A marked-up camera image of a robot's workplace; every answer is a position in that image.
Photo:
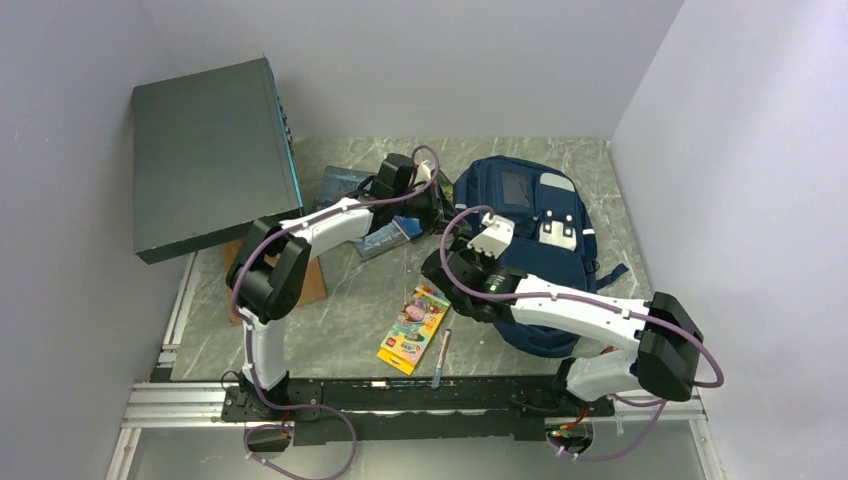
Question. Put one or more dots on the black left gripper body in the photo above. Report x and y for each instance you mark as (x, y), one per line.
(427, 207)

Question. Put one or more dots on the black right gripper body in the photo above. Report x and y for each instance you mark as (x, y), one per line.
(472, 256)

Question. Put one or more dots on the Animal Farm book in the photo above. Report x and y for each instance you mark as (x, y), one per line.
(404, 229)

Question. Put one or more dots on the navy blue student backpack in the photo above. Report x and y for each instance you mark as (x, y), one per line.
(554, 238)

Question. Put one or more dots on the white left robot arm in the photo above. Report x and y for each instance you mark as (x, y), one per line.
(264, 375)

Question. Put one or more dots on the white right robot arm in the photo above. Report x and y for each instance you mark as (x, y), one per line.
(657, 344)

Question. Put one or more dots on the Nineteen Eighty-Four book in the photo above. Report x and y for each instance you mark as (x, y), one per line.
(336, 183)

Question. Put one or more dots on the yellow crayon box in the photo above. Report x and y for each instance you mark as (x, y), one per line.
(413, 329)

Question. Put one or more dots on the blue pen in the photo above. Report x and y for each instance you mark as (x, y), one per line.
(439, 366)

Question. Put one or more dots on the wooden board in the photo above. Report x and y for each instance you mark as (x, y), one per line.
(311, 285)

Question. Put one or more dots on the dark grey metal equipment box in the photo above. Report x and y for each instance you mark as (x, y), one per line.
(212, 152)

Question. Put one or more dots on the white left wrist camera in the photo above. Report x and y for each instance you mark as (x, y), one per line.
(424, 172)

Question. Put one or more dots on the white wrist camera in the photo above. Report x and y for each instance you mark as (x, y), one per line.
(424, 172)
(494, 238)

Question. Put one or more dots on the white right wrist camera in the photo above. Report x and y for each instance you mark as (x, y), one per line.
(494, 238)

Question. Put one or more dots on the aluminium frame rail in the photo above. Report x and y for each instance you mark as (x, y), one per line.
(676, 439)

